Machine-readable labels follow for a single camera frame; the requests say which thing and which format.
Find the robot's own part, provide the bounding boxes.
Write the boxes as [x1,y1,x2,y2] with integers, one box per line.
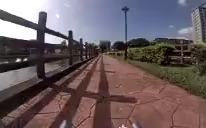
[130,121,141,128]
[59,119,72,128]

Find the water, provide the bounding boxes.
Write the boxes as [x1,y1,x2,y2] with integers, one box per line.
[0,58,72,96]

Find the wooden fence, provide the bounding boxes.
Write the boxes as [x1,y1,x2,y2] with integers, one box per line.
[0,6,101,108]

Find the tall building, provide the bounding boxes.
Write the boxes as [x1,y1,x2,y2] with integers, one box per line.
[190,2,206,44]

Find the dark distant trees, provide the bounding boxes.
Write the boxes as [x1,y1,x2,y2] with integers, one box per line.
[111,37,152,51]

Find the grass strip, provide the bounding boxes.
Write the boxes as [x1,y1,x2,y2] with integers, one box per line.
[105,54,206,105]

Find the lamp pole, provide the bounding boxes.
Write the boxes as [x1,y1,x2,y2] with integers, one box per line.
[121,5,130,61]

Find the red paved path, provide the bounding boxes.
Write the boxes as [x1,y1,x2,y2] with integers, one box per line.
[0,54,206,128]

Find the distant building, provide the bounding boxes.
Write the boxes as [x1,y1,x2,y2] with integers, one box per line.
[99,39,112,53]

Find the green bush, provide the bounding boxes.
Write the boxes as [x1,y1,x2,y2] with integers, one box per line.
[190,42,206,77]
[127,42,177,66]

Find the low building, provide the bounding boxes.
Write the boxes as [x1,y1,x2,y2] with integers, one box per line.
[153,36,194,65]

